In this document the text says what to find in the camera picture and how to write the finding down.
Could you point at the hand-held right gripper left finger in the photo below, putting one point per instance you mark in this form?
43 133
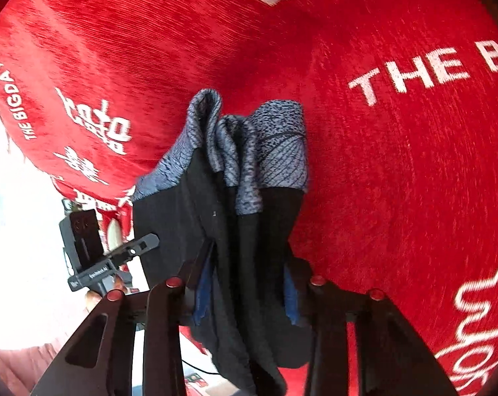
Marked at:
201 293

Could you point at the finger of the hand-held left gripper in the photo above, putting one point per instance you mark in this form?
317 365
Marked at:
133 248

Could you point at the person's left hand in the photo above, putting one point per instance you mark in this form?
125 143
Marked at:
93 298

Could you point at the red printed blanket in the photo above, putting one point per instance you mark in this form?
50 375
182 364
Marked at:
397 173

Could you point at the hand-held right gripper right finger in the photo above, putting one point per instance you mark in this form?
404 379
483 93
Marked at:
291 301

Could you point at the person's left forearm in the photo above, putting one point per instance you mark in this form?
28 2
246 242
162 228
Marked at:
18 369

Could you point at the small red box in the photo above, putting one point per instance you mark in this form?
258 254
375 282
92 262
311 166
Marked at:
197 380

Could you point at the black pants with grey waistband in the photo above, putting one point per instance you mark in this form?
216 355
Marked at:
232 255

